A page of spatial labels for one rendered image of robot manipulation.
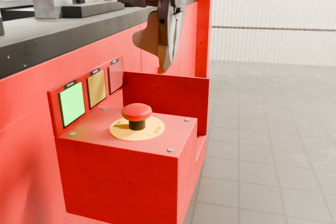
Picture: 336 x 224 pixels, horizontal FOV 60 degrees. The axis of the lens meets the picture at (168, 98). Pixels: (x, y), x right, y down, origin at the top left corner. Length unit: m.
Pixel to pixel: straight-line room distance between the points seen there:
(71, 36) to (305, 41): 3.62
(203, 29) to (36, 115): 2.00
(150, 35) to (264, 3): 3.53
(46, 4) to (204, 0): 1.74
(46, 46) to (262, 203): 1.22
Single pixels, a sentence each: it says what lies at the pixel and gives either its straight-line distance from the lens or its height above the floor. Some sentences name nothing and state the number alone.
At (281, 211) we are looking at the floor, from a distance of 1.50.
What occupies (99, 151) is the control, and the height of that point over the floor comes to 0.77.
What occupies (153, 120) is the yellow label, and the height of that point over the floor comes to 0.78.
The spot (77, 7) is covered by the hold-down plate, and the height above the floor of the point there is 0.90.
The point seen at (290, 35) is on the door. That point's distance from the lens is 4.00.
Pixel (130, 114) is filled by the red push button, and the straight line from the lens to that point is 0.36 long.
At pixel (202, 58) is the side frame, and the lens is 2.47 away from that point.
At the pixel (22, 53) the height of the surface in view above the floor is 0.86.
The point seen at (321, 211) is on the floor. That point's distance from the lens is 1.57.
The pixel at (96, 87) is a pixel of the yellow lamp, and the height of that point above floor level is 0.81.
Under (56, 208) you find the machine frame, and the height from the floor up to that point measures 0.54.
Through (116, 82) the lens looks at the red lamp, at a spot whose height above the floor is 0.80.
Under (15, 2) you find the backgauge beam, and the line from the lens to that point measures 1.10.
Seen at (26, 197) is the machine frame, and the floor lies 0.62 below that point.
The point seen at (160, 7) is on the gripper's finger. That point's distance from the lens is 0.39.
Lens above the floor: 0.96
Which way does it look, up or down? 21 degrees down
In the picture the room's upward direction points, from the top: straight up
